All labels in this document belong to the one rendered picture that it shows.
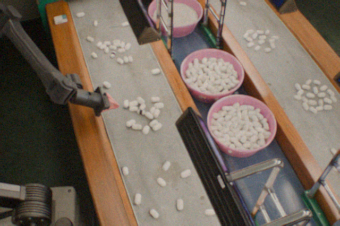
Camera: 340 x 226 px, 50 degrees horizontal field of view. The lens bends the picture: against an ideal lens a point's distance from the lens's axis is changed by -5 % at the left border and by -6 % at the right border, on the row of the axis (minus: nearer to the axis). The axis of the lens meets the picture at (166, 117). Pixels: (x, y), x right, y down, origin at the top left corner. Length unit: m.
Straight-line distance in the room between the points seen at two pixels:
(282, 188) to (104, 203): 0.65
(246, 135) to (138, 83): 0.49
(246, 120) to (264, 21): 0.64
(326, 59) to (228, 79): 0.49
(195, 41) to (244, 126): 0.58
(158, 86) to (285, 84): 0.54
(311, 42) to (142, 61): 0.80
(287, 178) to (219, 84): 0.48
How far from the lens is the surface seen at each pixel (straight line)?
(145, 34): 1.31
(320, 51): 1.87
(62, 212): 1.64
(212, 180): 0.97
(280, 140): 1.55
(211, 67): 1.68
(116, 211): 1.29
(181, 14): 1.96
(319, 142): 1.55
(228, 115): 1.53
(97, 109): 1.42
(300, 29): 1.95
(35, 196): 1.34
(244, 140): 1.47
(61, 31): 1.88
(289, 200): 1.46
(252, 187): 1.45
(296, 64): 1.80
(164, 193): 1.33
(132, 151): 1.42
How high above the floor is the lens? 1.94
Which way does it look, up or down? 53 degrees down
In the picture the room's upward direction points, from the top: 1 degrees clockwise
